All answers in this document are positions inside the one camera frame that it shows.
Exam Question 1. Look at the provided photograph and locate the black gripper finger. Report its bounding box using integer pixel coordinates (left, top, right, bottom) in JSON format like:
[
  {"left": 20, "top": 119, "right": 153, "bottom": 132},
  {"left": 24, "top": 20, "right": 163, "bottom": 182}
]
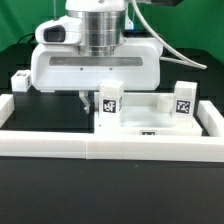
[{"left": 79, "top": 90, "right": 90, "bottom": 114}]

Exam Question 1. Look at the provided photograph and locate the white camera cable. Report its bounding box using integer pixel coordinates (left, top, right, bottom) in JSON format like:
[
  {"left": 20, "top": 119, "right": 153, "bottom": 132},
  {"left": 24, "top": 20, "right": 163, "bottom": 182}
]
[{"left": 129, "top": 0, "right": 208, "bottom": 70}]

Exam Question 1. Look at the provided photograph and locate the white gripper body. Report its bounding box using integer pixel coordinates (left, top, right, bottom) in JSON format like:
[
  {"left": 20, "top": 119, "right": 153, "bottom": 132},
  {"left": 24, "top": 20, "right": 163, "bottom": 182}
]
[{"left": 31, "top": 16, "right": 163, "bottom": 92}]

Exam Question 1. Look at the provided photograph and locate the white U-shaped obstacle wall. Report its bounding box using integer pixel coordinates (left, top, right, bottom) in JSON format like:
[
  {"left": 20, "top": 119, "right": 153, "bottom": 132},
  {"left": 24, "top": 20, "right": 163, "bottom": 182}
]
[{"left": 0, "top": 93, "right": 224, "bottom": 163}]

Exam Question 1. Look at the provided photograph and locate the white square tabletop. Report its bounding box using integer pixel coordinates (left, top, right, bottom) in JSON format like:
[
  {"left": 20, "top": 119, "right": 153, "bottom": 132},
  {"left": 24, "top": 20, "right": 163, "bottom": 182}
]
[{"left": 94, "top": 92, "right": 202, "bottom": 136}]

